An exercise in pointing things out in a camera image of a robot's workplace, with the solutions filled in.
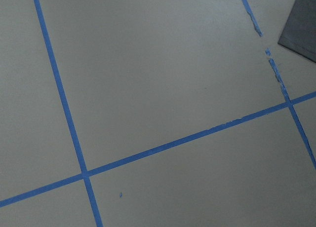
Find brown t-shirt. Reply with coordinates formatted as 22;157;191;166
278;0;316;62

